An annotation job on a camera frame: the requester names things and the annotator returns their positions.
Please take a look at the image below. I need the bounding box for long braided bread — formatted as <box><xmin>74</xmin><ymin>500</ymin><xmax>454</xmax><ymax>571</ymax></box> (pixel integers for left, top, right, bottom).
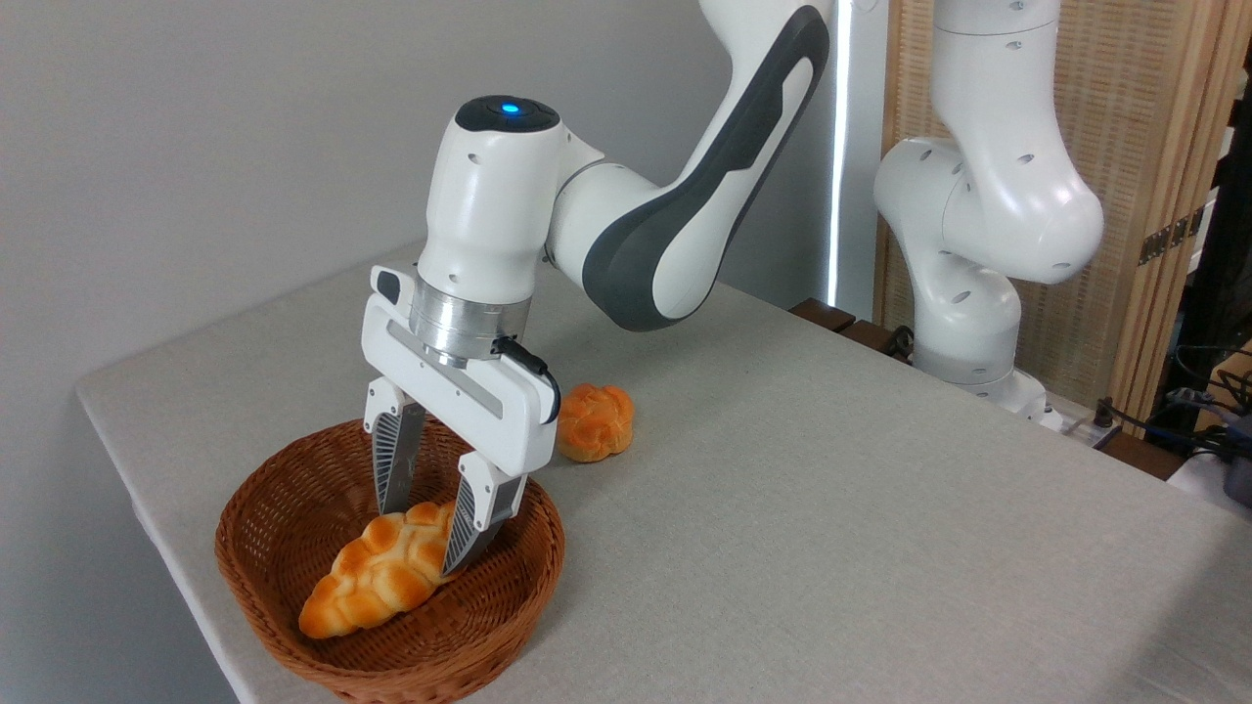
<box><xmin>298</xmin><ymin>501</ymin><xmax>461</xmax><ymax>640</ymax></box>

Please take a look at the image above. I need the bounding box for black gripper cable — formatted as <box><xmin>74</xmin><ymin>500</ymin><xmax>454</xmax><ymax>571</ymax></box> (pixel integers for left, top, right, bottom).
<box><xmin>491</xmin><ymin>335</ymin><xmax>563</xmax><ymax>423</ymax></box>

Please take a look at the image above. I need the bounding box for grey tablecloth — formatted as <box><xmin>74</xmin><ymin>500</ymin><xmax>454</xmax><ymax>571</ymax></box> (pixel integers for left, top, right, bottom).
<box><xmin>76</xmin><ymin>240</ymin><xmax>1252</xmax><ymax>704</ymax></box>

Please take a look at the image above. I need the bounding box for dark brown wooden slat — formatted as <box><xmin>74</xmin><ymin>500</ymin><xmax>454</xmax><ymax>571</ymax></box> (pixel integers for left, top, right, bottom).
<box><xmin>788</xmin><ymin>298</ymin><xmax>857</xmax><ymax>334</ymax></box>
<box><xmin>841</xmin><ymin>320</ymin><xmax>913</xmax><ymax>361</ymax></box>

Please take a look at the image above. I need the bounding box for round knotted bread bun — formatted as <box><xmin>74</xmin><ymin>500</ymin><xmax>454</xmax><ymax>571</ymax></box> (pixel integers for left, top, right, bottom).
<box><xmin>556</xmin><ymin>383</ymin><xmax>636</xmax><ymax>463</ymax></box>

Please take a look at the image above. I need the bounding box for black floor cable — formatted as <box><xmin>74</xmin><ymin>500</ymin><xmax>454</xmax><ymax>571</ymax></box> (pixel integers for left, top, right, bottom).
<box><xmin>1094</xmin><ymin>395</ymin><xmax>1252</xmax><ymax>461</ymax></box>

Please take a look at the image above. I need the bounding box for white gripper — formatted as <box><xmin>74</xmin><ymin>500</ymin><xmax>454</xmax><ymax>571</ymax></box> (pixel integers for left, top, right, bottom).
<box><xmin>360</xmin><ymin>266</ymin><xmax>561</xmax><ymax>576</ymax></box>

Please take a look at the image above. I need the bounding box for brown wicker basket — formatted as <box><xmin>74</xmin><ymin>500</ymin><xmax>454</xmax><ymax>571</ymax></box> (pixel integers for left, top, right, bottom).
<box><xmin>214</xmin><ymin>412</ymin><xmax>566</xmax><ymax>704</ymax></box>

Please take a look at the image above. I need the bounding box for black screen hinge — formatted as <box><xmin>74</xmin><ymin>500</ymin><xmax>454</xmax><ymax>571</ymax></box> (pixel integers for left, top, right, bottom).
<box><xmin>1139</xmin><ymin>207</ymin><xmax>1206</xmax><ymax>266</ymax></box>

